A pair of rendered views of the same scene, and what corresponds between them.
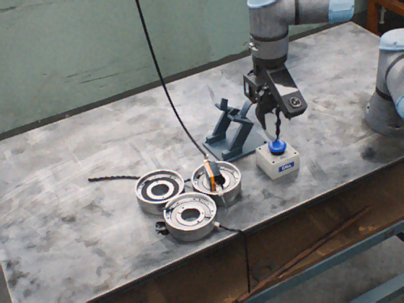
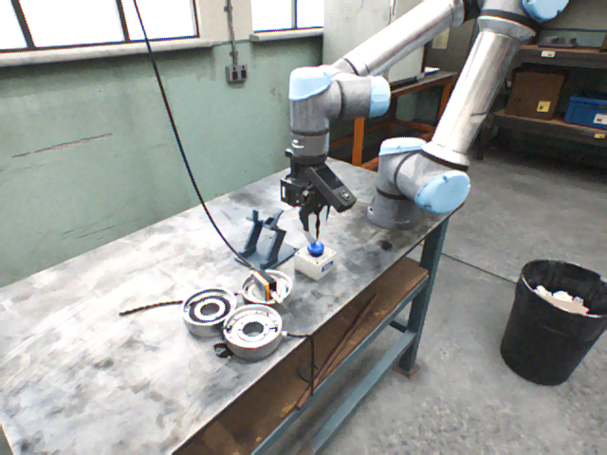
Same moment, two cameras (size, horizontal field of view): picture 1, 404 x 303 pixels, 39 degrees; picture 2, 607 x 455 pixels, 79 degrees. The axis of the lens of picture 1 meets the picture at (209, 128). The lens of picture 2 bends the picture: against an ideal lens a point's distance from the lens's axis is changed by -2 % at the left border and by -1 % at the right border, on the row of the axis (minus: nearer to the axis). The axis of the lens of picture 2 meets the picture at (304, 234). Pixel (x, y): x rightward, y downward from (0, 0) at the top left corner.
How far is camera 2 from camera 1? 47 cm
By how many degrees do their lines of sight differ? 20
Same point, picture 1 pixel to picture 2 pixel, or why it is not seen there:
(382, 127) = (389, 223)
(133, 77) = (126, 228)
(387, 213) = (391, 298)
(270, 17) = (318, 109)
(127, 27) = (118, 185)
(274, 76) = (320, 172)
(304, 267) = (342, 358)
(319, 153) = (346, 251)
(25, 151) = (31, 297)
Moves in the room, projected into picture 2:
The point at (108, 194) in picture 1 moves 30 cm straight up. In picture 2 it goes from (148, 325) to (103, 186)
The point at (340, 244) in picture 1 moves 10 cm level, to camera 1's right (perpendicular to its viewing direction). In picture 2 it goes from (366, 331) to (395, 320)
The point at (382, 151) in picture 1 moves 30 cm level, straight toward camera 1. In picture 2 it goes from (396, 242) to (435, 326)
